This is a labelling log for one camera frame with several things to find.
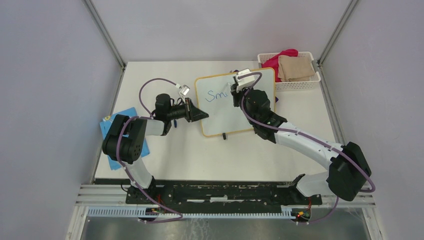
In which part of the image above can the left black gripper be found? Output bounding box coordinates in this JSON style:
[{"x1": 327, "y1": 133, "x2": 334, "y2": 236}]
[{"x1": 167, "y1": 97, "x2": 209, "y2": 123}]

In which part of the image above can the yellow framed whiteboard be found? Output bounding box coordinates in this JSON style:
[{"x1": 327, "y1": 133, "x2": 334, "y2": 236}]
[{"x1": 194, "y1": 67, "x2": 276, "y2": 137}]

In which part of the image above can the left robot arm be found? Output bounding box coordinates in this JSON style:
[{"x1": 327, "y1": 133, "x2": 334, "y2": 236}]
[{"x1": 102, "y1": 93, "x2": 209, "y2": 204}]

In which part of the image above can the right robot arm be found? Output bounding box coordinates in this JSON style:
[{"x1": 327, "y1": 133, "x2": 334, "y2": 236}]
[{"x1": 230, "y1": 83, "x2": 372, "y2": 204}]

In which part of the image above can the purple cloth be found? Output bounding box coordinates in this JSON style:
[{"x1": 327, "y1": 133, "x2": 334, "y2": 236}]
[{"x1": 230, "y1": 69, "x2": 279, "y2": 103}]

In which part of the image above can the red cloth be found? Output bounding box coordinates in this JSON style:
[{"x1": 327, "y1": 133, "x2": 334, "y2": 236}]
[{"x1": 261, "y1": 48, "x2": 299, "y2": 83}]

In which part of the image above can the beige cloth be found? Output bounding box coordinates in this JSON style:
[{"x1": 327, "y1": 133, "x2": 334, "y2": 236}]
[{"x1": 277, "y1": 55, "x2": 316, "y2": 82}]

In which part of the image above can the white plastic basket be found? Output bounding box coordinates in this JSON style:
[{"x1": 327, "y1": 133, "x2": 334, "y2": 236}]
[{"x1": 274, "y1": 51, "x2": 322, "y2": 92}]

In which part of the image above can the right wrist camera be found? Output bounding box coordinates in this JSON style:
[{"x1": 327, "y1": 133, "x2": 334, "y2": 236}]
[{"x1": 235, "y1": 68, "x2": 256, "y2": 92}]

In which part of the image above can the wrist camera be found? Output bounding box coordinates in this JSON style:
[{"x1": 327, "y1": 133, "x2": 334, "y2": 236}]
[
  {"x1": 235, "y1": 68, "x2": 256, "y2": 92},
  {"x1": 178, "y1": 84, "x2": 190, "y2": 99}
]

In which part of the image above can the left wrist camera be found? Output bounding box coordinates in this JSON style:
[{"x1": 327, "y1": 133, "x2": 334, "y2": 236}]
[{"x1": 178, "y1": 84, "x2": 190, "y2": 99}]

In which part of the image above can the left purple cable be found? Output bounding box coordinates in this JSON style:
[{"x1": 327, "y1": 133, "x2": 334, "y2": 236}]
[{"x1": 115, "y1": 78, "x2": 184, "y2": 223}]

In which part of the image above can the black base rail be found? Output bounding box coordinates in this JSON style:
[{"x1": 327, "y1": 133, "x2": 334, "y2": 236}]
[{"x1": 146, "y1": 179, "x2": 323, "y2": 214}]

